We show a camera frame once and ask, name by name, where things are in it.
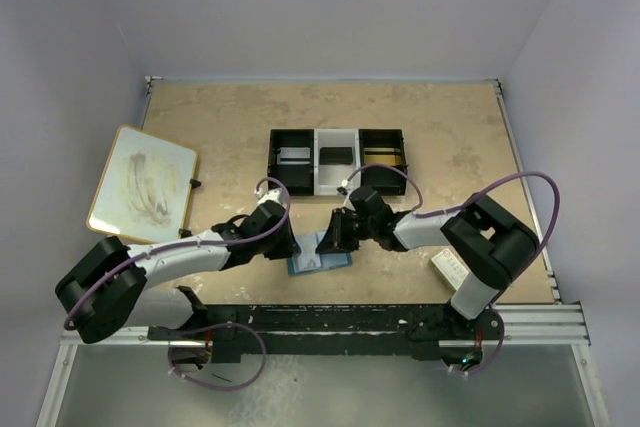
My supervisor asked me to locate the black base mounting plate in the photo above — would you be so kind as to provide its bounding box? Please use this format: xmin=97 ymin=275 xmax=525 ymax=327
xmin=148 ymin=304 xmax=504 ymax=363

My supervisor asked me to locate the yellow framed whiteboard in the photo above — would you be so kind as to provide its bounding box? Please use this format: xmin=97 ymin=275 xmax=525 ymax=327
xmin=86 ymin=125 xmax=198 ymax=243

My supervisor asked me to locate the black card in tray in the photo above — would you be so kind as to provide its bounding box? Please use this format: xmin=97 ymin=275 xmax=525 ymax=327
xmin=319 ymin=146 xmax=354 ymax=165

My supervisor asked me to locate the blue leather card holder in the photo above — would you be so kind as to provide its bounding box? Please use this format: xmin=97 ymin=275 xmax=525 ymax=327
xmin=287 ymin=231 xmax=352 ymax=276

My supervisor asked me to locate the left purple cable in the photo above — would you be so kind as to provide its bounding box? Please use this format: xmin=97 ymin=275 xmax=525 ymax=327
xmin=63 ymin=177 xmax=292 ymax=390

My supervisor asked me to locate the white card box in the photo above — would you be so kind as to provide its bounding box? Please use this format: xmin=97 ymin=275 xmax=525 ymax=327
xmin=430 ymin=248 xmax=469 ymax=291

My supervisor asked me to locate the black and white sorting tray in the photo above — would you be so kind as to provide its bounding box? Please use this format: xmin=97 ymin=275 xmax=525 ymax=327
xmin=267 ymin=129 xmax=408 ymax=196

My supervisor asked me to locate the purple cable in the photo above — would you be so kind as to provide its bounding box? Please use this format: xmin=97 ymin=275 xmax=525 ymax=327
xmin=339 ymin=164 xmax=560 ymax=377
xmin=63 ymin=177 xmax=292 ymax=390

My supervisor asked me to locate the gold card in tray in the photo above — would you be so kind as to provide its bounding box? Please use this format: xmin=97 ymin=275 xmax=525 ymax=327
xmin=364 ymin=149 xmax=403 ymax=167

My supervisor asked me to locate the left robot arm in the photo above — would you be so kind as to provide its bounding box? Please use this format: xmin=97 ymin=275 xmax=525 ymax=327
xmin=55 ymin=199 xmax=300 ymax=344

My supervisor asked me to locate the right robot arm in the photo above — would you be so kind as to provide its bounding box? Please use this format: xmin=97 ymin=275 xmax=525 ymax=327
xmin=316 ymin=186 xmax=540 ymax=321

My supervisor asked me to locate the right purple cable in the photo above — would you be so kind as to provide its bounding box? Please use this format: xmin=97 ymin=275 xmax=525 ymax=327
xmin=339 ymin=164 xmax=560 ymax=377

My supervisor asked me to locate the white card in tray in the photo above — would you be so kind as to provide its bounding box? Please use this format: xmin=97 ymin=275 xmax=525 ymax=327
xmin=276 ymin=147 xmax=311 ymax=165

